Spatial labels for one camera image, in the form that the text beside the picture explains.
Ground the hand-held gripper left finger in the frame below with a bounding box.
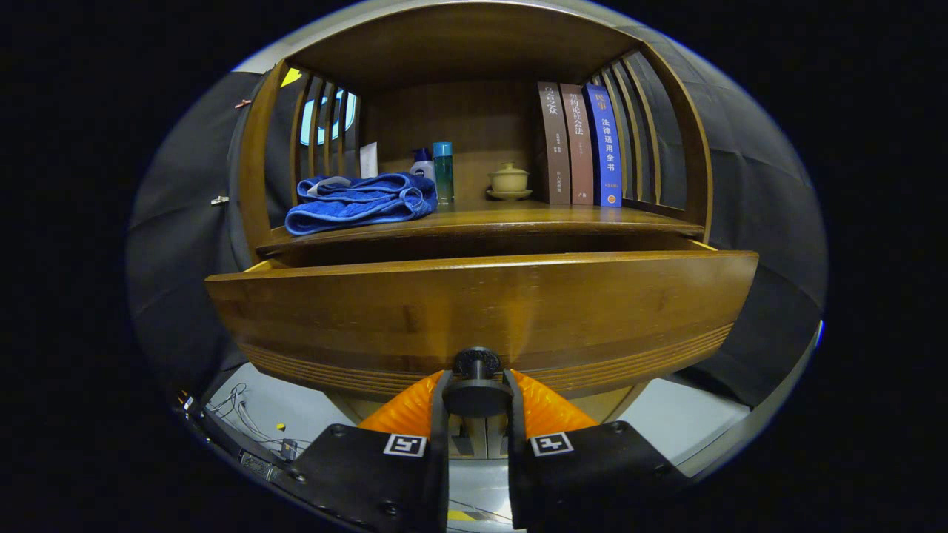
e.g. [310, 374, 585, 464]
[285, 369, 453, 533]

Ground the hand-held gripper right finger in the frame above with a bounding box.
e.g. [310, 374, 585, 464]
[504, 369, 693, 530]

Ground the wooden drawer with black knob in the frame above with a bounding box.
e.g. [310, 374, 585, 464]
[205, 250, 760, 419]

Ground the wooden countertop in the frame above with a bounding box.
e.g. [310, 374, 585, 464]
[256, 200, 704, 260]

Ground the brown wooden cabinet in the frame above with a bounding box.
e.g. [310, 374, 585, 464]
[236, 4, 715, 460]

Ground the blue folded towel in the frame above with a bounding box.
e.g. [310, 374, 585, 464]
[285, 172, 439, 236]

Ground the teal transparent bottle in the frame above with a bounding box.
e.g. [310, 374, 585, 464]
[433, 142, 455, 204]

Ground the beige lidded teacup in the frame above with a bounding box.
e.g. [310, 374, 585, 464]
[490, 162, 530, 193]

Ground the dark brown book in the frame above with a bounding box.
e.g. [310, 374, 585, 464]
[537, 81, 571, 206]

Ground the reddish brown book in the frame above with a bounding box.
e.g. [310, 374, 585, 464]
[559, 84, 595, 206]

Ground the blue book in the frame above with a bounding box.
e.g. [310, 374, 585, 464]
[583, 83, 623, 208]

